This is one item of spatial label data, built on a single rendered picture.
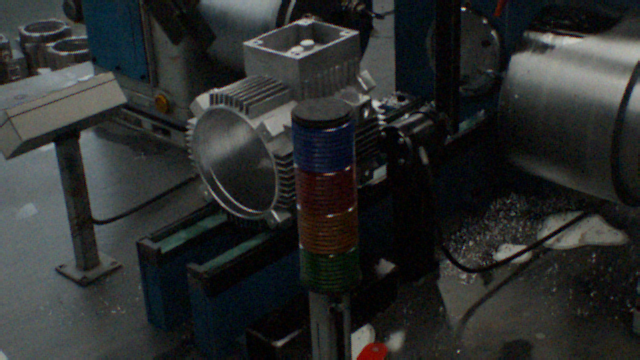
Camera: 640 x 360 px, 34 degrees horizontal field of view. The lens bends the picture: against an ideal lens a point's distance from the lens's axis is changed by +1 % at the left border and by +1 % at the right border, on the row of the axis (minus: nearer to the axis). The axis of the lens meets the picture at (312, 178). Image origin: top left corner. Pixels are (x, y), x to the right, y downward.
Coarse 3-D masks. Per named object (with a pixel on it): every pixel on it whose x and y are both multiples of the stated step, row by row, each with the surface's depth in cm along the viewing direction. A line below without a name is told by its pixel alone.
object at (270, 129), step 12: (360, 84) 139; (372, 84) 140; (204, 96) 136; (192, 108) 136; (204, 108) 135; (264, 120) 128; (276, 120) 129; (264, 132) 129; (276, 132) 128; (204, 192) 142; (276, 216) 133; (288, 216) 134
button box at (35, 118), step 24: (48, 96) 140; (72, 96) 142; (96, 96) 144; (120, 96) 146; (0, 120) 138; (24, 120) 137; (48, 120) 139; (72, 120) 141; (96, 120) 147; (0, 144) 141; (24, 144) 137
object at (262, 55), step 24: (312, 24) 144; (264, 48) 135; (288, 48) 143; (312, 48) 139; (336, 48) 136; (264, 72) 136; (288, 72) 133; (312, 72) 134; (336, 72) 137; (312, 96) 135
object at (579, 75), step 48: (576, 0) 139; (528, 48) 135; (576, 48) 131; (624, 48) 128; (528, 96) 134; (576, 96) 130; (624, 96) 126; (528, 144) 137; (576, 144) 131; (624, 144) 128; (624, 192) 133
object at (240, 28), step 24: (216, 0) 172; (240, 0) 168; (264, 0) 165; (288, 0) 164; (312, 0) 168; (336, 0) 172; (360, 0) 176; (216, 24) 172; (240, 24) 168; (264, 24) 165; (288, 24) 165; (336, 24) 174; (360, 24) 178; (216, 48) 175; (240, 48) 170; (360, 48) 181; (240, 72) 176
